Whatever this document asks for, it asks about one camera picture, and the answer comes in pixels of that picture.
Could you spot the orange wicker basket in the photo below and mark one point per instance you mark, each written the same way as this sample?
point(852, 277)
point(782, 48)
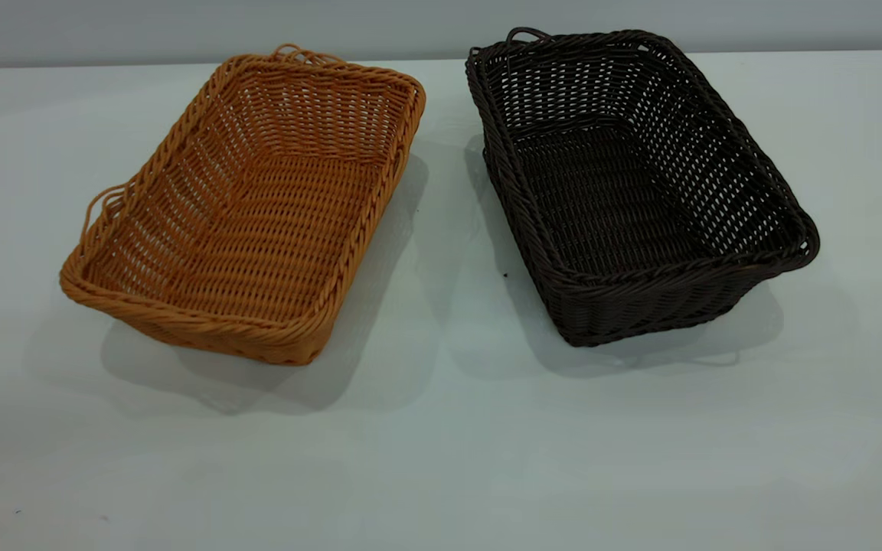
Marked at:
point(257, 222)

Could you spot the dark brown wicker basket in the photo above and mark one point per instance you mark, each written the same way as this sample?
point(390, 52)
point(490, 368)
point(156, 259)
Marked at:
point(625, 207)

